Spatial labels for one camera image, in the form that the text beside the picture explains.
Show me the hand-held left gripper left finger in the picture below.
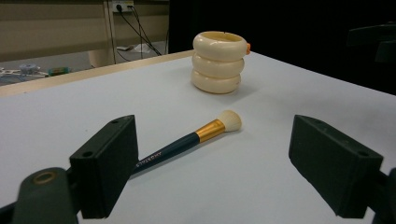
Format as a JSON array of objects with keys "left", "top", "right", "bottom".
[{"left": 68, "top": 114, "right": 140, "bottom": 219}]

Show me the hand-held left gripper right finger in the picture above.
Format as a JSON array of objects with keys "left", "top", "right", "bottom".
[{"left": 288, "top": 114, "right": 385, "bottom": 219}]

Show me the dark-handled makeup brush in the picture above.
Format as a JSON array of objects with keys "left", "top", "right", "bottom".
[{"left": 132, "top": 109, "right": 243, "bottom": 177}]

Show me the cream ringed holder cup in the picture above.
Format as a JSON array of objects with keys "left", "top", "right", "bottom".
[{"left": 190, "top": 30, "right": 251, "bottom": 95}]

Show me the green small box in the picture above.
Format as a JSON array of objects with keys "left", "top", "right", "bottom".
[{"left": 48, "top": 66, "right": 70, "bottom": 77}]

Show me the white crumpled paper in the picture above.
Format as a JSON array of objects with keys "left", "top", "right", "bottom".
[{"left": 117, "top": 43, "right": 155, "bottom": 54}]

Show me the dark metal stand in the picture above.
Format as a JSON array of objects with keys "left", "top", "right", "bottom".
[{"left": 346, "top": 21, "right": 396, "bottom": 64}]

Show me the beige cabinet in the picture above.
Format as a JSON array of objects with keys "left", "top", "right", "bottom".
[{"left": 0, "top": 0, "right": 171, "bottom": 68}]

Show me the white power strip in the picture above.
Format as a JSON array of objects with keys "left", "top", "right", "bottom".
[{"left": 111, "top": 0, "right": 134, "bottom": 13}]

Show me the white metal frame part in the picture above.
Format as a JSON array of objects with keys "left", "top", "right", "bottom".
[{"left": 0, "top": 63, "right": 50, "bottom": 78}]

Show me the black cable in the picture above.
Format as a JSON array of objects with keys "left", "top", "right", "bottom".
[
  {"left": 129, "top": 4, "right": 157, "bottom": 60},
  {"left": 116, "top": 4, "right": 163, "bottom": 57}
]

